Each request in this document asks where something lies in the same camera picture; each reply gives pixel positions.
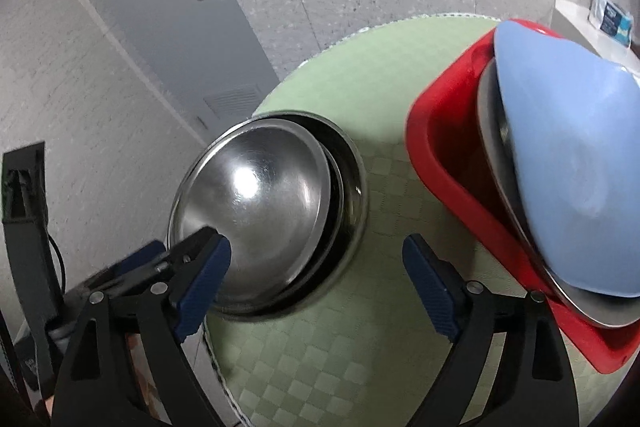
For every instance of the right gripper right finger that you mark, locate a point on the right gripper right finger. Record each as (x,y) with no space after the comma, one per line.
(534,384)

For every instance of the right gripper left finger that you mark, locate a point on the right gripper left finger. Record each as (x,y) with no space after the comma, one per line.
(164,311)

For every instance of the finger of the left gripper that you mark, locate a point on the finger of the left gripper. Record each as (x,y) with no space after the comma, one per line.
(145,254)

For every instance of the large steel bowl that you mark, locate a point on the large steel bowl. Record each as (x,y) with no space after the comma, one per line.
(344,227)

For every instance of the blue plastic plate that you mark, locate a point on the blue plastic plate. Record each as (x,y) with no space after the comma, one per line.
(574,126)

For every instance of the red plastic basin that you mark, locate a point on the red plastic basin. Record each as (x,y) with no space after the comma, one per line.
(444,146)

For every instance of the person hand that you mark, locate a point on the person hand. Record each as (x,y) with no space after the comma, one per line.
(142,371)

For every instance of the black stand device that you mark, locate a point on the black stand device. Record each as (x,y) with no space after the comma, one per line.
(25,226)

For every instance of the round table with tablecloth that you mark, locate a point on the round table with tablecloth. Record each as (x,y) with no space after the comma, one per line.
(365,353)

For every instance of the grey door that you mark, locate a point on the grey door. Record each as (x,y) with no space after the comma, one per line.
(201,57)

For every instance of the white sink counter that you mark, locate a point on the white sink counter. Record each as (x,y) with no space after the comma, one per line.
(570,20)

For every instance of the blue white packet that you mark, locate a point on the blue white packet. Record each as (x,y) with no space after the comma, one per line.
(612,20)

